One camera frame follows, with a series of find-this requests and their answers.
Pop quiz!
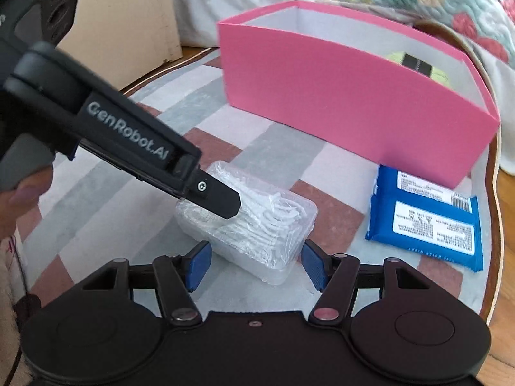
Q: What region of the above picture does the black cable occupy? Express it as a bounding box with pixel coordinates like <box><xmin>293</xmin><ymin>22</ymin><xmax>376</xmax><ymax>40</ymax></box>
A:
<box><xmin>7</xmin><ymin>239</ymin><xmax>31</xmax><ymax>296</ymax></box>

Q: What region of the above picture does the person's beige clothing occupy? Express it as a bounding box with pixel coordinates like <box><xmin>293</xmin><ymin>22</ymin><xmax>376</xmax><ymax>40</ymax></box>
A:
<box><xmin>0</xmin><ymin>233</ymin><xmax>39</xmax><ymax>386</ymax></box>

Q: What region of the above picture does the blue wipes packet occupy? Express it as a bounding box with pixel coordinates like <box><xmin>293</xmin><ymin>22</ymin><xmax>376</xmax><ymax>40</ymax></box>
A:
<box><xmin>364</xmin><ymin>164</ymin><xmax>483</xmax><ymax>273</ymax></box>

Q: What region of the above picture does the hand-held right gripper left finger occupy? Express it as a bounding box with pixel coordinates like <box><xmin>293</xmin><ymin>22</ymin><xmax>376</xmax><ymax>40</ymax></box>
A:
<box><xmin>82</xmin><ymin>240</ymin><xmax>212</xmax><ymax>326</ymax></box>

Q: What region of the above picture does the person's left hand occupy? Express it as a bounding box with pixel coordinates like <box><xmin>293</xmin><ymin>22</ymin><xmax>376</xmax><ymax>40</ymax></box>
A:
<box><xmin>0</xmin><ymin>165</ymin><xmax>55</xmax><ymax>244</ymax></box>

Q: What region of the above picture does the green yarn ball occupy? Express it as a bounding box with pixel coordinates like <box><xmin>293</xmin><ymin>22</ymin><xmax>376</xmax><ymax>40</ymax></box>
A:
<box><xmin>382</xmin><ymin>50</ymin><xmax>448</xmax><ymax>90</ymax></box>

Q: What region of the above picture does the checked table mat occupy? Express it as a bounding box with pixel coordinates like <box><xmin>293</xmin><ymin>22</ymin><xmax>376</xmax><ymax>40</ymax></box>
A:
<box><xmin>12</xmin><ymin>50</ymin><xmax>497</xmax><ymax>319</ymax></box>

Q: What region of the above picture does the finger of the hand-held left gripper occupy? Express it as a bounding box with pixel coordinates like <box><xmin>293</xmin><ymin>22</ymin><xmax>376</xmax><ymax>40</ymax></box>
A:
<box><xmin>188</xmin><ymin>170</ymin><xmax>242</xmax><ymax>221</ymax></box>

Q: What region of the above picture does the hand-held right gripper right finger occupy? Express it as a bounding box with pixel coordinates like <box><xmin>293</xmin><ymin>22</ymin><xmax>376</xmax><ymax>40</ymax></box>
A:
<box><xmin>301</xmin><ymin>239</ymin><xmax>429</xmax><ymax>324</ymax></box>

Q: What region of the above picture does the pink box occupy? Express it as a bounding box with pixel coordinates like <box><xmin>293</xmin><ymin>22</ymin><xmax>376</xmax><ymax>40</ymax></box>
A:
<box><xmin>216</xmin><ymin>1</ymin><xmax>501</xmax><ymax>189</ymax></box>

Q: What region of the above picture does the clear floss pick box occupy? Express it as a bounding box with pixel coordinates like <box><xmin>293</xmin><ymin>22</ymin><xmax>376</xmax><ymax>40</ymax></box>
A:
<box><xmin>174</xmin><ymin>160</ymin><xmax>318</xmax><ymax>286</ymax></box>

